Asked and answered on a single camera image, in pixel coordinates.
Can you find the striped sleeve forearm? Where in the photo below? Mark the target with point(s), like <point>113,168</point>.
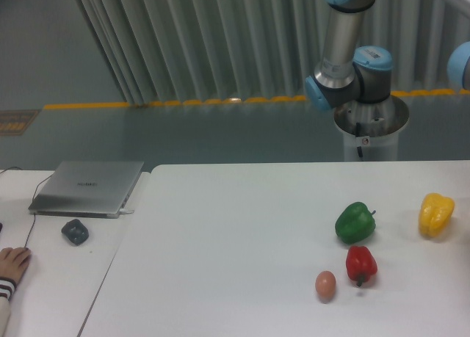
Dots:
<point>8,288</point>

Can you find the person's hand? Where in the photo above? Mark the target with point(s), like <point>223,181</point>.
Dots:
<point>14,262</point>

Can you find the grey pleated curtain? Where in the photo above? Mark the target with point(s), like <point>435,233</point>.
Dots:
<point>187,50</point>

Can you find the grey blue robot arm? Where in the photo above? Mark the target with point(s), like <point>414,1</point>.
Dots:
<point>345,73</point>

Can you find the brown egg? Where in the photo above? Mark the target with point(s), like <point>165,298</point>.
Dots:
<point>325,285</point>

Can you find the red bell pepper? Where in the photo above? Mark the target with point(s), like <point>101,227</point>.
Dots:
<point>360,265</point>

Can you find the green bell pepper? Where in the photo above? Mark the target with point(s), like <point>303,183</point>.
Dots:
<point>355,223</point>

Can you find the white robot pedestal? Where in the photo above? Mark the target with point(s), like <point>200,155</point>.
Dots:
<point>371,132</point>

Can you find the silver closed laptop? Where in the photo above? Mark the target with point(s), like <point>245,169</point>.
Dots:
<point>87,189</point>

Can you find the yellow bell pepper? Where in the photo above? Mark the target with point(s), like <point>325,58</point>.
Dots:
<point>435,214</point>

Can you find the small black gadget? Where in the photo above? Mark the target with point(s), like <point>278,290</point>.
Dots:
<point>75,232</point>

